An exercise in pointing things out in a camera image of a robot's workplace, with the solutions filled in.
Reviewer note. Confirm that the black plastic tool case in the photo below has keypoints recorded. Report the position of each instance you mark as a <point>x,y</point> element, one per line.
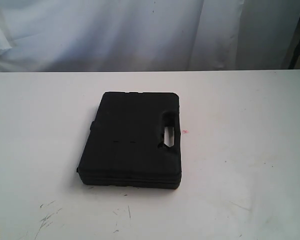
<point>134,141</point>

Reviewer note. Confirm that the white backdrop curtain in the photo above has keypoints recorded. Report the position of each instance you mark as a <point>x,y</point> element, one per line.
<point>145,35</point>

